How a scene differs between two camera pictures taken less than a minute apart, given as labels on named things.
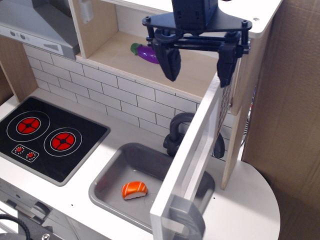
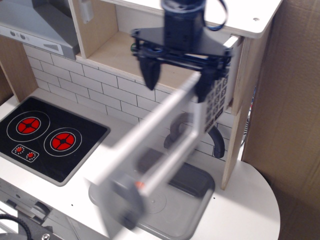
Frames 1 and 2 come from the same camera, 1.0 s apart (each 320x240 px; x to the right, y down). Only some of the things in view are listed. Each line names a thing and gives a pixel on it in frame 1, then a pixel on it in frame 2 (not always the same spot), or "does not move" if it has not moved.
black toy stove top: x=48 y=141 does not move
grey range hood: x=48 y=25 does not move
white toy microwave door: x=178 y=213 -> x=123 y=179
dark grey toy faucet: x=179 y=125 does not move
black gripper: x=198 y=25 -> x=183 y=39
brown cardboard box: x=282 y=135 does not move
